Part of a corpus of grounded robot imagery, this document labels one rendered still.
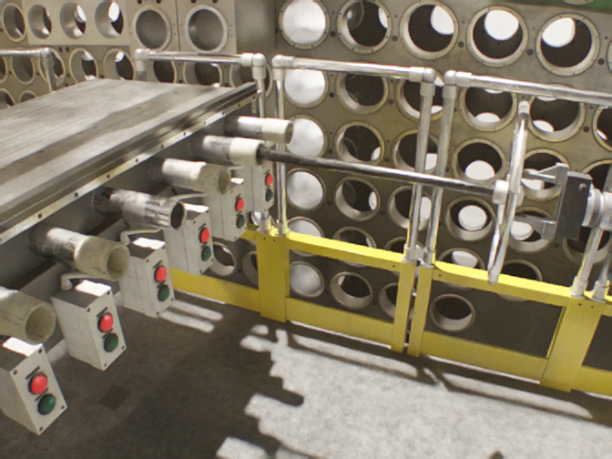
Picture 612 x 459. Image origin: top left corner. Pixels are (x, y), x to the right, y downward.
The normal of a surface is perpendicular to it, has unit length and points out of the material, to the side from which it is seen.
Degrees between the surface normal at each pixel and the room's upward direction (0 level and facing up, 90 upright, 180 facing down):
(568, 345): 90
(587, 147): 90
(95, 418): 0
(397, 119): 90
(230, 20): 90
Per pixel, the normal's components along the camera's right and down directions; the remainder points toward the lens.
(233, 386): 0.00, -0.87
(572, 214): -0.37, 0.29
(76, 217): 0.93, 0.18
